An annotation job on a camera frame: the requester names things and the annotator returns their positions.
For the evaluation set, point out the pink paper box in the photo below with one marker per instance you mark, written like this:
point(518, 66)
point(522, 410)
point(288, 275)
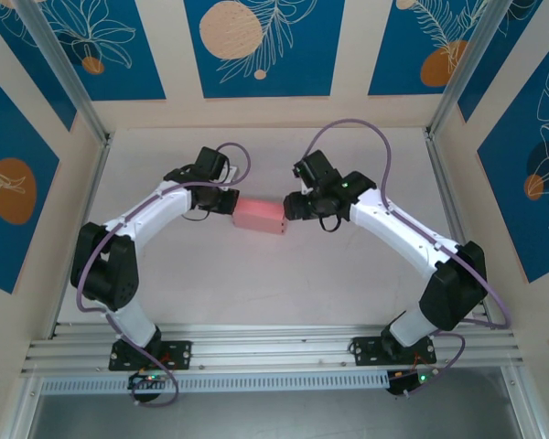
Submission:
point(258, 215)

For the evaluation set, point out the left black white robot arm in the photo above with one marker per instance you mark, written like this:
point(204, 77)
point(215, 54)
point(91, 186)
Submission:
point(114, 274)

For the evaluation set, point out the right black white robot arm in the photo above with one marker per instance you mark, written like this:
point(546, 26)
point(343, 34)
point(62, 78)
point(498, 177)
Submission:
point(453, 292)

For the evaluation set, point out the blue poster with beige circle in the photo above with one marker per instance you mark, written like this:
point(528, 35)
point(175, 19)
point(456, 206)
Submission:
point(265, 46)

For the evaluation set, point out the grey metal sheet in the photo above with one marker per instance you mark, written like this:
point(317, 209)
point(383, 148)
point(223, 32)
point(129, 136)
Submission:
point(274, 416)

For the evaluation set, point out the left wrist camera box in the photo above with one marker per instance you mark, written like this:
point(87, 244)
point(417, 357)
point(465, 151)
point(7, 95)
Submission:
point(231, 176)

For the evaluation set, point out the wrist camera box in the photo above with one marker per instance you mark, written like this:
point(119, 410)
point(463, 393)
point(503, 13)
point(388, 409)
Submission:
point(298, 170)
point(231, 176)

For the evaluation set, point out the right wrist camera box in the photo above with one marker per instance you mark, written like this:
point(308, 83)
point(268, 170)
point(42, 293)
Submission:
point(298, 170)

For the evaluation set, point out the aluminium table side rail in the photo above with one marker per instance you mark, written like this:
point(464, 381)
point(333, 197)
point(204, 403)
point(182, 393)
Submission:
point(437, 160)
point(92, 192)

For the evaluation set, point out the aluminium mounting rail beam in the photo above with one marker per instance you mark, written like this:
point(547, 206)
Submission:
point(265, 343)

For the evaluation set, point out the blue floral wall poster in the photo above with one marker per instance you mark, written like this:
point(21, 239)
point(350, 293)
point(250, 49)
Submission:
point(508, 59)
point(23, 59)
point(530, 192)
point(114, 55)
point(421, 46)
point(9, 192)

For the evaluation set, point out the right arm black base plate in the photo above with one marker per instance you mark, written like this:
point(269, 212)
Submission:
point(363, 350)

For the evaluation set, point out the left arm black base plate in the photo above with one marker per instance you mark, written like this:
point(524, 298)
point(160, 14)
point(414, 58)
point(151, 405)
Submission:
point(183, 354)

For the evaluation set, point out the aluminium frame post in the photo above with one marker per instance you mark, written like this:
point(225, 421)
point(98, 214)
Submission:
point(466, 68)
point(64, 68)

